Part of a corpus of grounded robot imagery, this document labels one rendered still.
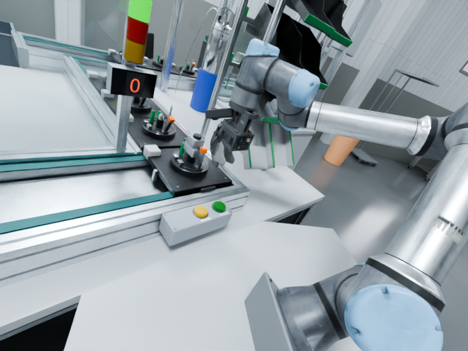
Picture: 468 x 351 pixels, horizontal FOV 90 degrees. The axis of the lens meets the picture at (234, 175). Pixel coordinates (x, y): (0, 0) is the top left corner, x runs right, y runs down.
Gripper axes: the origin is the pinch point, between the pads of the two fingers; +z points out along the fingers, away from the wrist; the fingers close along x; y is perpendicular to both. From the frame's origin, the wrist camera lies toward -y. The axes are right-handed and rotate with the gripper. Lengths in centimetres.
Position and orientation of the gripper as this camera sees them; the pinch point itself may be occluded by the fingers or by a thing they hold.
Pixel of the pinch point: (215, 161)
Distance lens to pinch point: 74.3
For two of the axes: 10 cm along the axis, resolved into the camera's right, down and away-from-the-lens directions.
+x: 7.2, -1.2, 6.8
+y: 6.1, 5.9, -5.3
